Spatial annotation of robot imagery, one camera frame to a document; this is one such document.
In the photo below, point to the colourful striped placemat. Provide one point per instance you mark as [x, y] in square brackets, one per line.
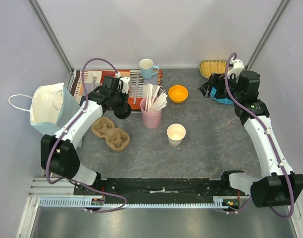
[77, 89]

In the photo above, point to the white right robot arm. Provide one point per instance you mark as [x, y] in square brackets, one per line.
[279, 185]

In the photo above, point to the brown cardboard cup carrier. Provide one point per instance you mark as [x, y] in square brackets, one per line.
[117, 139]

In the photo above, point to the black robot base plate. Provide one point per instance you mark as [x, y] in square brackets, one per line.
[168, 190]

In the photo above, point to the silver fork pink handle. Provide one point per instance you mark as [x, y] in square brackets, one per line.
[94, 79]

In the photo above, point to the light blue mug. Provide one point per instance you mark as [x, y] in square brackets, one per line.
[148, 69]

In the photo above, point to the orange bowl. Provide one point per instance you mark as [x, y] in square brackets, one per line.
[178, 94]

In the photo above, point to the white wrapped straw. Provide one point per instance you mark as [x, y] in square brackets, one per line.
[148, 98]
[162, 101]
[154, 99]

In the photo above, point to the black plastic cup lid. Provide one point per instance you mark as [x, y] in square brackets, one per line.
[123, 114]

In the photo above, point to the pink straw holder cup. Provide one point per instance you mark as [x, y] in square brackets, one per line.
[150, 120]

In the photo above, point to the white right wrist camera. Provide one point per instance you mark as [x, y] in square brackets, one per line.
[237, 67]

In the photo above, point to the yellow woven tray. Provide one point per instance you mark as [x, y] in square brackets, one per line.
[207, 67]

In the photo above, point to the light blue paper bag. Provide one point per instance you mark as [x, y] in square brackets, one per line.
[51, 108]

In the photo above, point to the grey slotted cable duct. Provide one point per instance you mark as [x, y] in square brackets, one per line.
[217, 203]

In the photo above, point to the grey table knife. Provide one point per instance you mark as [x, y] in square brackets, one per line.
[136, 89]

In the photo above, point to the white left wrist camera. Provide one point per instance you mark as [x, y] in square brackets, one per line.
[124, 83]

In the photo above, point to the white paper coffee cup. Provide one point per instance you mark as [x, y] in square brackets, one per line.
[176, 133]

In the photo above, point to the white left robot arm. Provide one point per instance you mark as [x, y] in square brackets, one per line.
[58, 151]

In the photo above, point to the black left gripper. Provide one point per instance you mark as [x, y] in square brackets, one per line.
[126, 97]

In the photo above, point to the blue polka dot plate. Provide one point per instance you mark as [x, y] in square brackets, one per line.
[225, 101]

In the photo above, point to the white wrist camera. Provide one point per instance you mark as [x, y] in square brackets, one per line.
[237, 67]
[124, 83]

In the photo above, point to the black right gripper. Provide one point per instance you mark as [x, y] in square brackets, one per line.
[215, 82]

